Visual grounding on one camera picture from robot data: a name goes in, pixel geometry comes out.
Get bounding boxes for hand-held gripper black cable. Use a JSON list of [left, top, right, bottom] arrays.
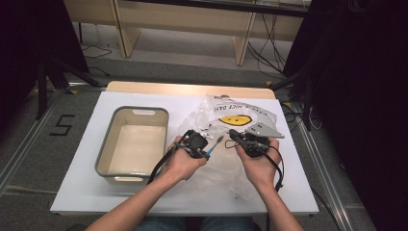
[[146, 129, 194, 186], [263, 145, 286, 193]]

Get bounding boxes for left hand-held gripper black cable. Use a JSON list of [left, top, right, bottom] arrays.
[[146, 129, 194, 186]]

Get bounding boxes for wooden table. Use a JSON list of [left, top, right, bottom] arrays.
[[105, 80, 277, 100]]

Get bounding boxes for light wooden desk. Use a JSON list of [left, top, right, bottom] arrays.
[[62, 0, 309, 66]]

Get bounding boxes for metal floor rail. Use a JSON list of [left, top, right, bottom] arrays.
[[0, 92, 66, 195], [287, 101, 355, 231]]

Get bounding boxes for black stand legs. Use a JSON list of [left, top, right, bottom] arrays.
[[35, 57, 101, 120], [268, 68, 315, 131]]

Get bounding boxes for bundle of black floor cables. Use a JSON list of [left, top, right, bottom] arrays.
[[246, 13, 287, 79]]

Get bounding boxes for clear plastic bag yellow face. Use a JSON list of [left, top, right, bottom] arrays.
[[172, 94, 278, 201]]

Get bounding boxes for blue toothbrush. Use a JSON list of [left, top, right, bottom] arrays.
[[205, 135, 225, 158]]

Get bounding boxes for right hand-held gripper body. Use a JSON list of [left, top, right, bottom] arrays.
[[236, 121, 286, 159]]

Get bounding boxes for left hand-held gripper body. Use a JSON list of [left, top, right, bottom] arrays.
[[185, 129, 210, 152]]

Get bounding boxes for person's left hand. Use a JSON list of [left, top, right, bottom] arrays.
[[163, 136, 210, 183]]

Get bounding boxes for thin black floor cable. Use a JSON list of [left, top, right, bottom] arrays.
[[80, 43, 114, 78]]

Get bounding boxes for right hand-held gripper black cable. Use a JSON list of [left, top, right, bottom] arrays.
[[263, 145, 286, 193]]

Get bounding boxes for person's right hand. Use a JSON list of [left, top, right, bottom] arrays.
[[235, 138, 282, 193]]

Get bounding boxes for beige bin grey rim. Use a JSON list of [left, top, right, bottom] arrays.
[[94, 105, 170, 187]]

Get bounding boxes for black curtain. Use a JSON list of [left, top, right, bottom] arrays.
[[0, 0, 90, 129], [282, 0, 408, 231]]

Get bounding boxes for white table cover board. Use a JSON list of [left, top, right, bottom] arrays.
[[50, 90, 320, 216]]

